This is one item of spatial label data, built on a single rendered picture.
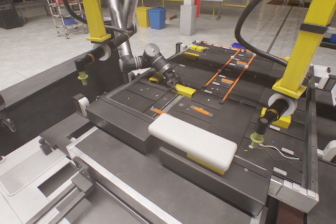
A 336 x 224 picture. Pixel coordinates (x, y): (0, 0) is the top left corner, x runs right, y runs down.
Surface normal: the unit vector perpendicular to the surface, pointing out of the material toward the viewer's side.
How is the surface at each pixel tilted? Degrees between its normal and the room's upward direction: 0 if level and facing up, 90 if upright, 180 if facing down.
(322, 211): 0
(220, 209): 0
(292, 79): 90
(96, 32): 90
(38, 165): 0
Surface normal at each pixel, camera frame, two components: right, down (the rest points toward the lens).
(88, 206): 0.00, -0.82
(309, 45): -0.74, 0.38
